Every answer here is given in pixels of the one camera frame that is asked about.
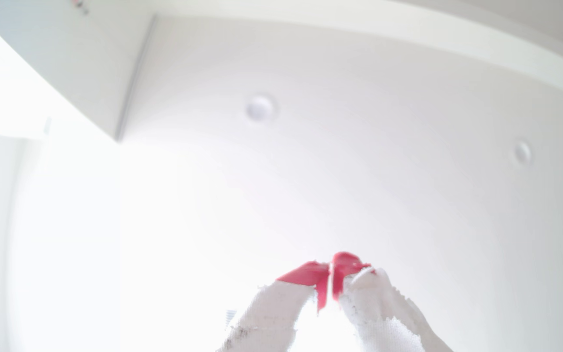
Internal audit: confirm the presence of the round recessed ceiling light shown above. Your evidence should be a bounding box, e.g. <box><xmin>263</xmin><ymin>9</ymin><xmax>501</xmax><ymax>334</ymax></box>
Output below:
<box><xmin>245</xmin><ymin>94</ymin><xmax>276</xmax><ymax>123</ymax></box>
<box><xmin>513</xmin><ymin>141</ymin><xmax>533</xmax><ymax>166</ymax></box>

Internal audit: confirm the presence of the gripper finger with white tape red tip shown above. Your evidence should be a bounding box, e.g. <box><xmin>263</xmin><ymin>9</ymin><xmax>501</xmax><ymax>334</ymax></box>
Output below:
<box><xmin>217</xmin><ymin>261</ymin><xmax>331</xmax><ymax>352</ymax></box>
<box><xmin>332</xmin><ymin>251</ymin><xmax>454</xmax><ymax>352</ymax></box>

